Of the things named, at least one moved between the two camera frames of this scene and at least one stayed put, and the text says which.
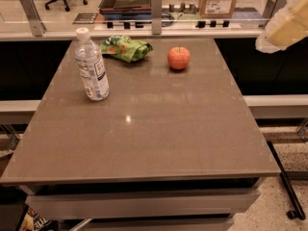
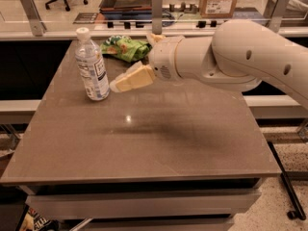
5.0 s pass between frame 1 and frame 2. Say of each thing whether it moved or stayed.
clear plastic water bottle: stayed
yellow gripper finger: moved
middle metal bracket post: stayed
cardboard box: stayed
